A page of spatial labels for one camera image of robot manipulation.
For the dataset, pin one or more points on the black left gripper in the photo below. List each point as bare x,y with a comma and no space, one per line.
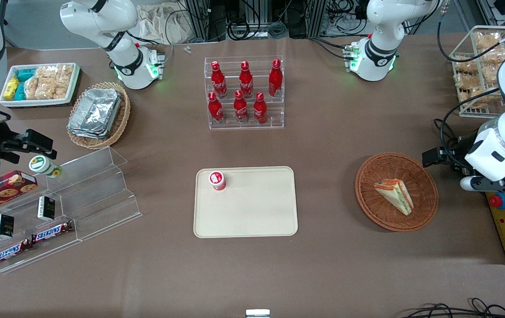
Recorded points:
457,153

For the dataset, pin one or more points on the clear rice cracker bag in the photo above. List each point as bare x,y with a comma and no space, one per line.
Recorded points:
63,79
32,87
47,81

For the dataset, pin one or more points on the teal snack packet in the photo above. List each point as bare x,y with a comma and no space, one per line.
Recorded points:
20,91
26,74

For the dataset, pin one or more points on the brown wicker basket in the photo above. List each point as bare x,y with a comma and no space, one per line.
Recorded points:
367,194

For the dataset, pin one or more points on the light wicker basket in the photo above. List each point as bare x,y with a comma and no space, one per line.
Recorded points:
119,119

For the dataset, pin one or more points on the beige plastic tray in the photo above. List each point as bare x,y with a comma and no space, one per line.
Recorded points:
252,207

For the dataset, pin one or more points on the clear acrylic bottle rack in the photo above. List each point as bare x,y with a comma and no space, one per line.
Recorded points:
245,123

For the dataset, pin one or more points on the clear acrylic stepped shelf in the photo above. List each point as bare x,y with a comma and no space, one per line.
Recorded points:
102,194

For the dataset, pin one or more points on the clear fried snack bag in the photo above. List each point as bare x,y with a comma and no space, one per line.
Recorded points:
466,66
482,97
486,41
499,56

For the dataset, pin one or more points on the small black box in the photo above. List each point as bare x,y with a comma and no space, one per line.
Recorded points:
3,226
46,208

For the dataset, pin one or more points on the triangular wrapped sandwich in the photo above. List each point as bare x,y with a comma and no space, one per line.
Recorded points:
396,194

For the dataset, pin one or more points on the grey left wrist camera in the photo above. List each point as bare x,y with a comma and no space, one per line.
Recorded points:
473,183

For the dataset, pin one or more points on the red tartan cookie box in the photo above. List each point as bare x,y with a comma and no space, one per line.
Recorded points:
0,192

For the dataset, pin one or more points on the stacked foil containers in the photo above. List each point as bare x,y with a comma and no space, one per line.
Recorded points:
95,112

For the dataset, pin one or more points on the red white yogurt cup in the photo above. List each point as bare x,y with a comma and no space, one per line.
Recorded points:
217,180

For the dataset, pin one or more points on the beige cloth bag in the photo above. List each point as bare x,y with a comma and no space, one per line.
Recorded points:
159,22

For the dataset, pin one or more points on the white plastic bin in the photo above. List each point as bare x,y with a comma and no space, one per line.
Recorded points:
36,102

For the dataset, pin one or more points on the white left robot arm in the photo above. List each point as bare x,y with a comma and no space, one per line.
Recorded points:
382,48

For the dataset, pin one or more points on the aluminium frame profile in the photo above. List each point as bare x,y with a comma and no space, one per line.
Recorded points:
199,17

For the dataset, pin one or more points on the yellow snack packet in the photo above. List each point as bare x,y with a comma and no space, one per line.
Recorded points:
11,87

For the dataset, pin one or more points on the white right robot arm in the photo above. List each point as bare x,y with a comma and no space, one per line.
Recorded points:
102,22

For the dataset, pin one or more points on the green white sunflower cup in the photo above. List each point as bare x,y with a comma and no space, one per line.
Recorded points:
42,165

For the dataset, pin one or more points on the Snickers bar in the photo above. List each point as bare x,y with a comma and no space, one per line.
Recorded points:
10,253
52,232

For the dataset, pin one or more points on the red cola bottle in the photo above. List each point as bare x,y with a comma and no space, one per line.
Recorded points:
240,107
215,108
260,109
218,79
275,78
246,79

